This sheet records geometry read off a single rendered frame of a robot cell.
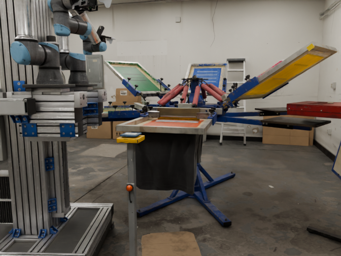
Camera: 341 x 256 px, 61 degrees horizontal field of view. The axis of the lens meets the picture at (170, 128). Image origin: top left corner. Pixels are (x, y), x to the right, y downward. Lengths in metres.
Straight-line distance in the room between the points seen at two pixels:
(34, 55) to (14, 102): 0.28
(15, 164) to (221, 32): 5.25
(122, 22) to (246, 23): 2.75
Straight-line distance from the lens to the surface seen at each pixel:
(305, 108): 2.44
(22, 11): 1.80
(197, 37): 6.64
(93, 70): 7.25
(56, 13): 1.61
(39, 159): 2.13
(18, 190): 2.27
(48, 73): 1.83
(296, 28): 6.66
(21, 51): 1.74
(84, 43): 2.63
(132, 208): 1.85
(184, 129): 1.82
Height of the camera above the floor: 1.27
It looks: 9 degrees down
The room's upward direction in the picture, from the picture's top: straight up
